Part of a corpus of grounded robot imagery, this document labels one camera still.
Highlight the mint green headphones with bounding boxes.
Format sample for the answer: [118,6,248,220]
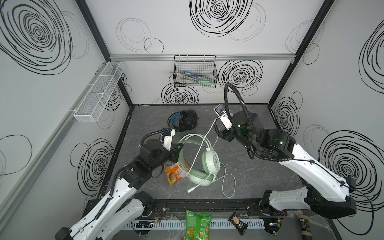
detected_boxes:
[177,121,236,193]

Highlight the black gaming headphones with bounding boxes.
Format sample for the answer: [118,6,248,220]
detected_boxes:
[167,110,199,132]

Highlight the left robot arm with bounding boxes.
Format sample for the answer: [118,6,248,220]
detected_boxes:
[55,128,183,240]

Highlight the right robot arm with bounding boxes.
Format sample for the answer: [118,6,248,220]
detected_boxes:
[215,83,357,219]

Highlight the orange snack packet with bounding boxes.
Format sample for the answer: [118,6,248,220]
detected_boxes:
[164,163,190,186]

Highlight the green chips bag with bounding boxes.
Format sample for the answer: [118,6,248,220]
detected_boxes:
[182,210,212,240]

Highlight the blue item in basket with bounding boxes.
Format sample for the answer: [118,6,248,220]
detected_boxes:
[184,71,201,78]

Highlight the small dark snack packet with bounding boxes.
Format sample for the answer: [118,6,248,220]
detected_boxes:
[228,212,249,236]

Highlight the dark bottle at edge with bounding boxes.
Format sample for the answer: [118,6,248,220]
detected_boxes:
[298,215,313,240]

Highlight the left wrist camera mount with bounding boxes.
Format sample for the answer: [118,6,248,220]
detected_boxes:
[160,129,176,151]

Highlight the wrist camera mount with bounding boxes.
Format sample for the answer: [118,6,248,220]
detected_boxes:
[214,104,232,130]
[160,129,176,151]

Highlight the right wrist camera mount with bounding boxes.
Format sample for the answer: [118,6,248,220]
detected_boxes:
[214,104,232,130]

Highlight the white slotted cable duct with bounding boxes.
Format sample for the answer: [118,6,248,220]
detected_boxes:
[121,219,265,231]

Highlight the black wire basket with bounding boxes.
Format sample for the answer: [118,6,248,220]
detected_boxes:
[172,55,218,88]

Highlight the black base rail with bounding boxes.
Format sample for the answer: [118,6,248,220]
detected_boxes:
[83,197,289,219]

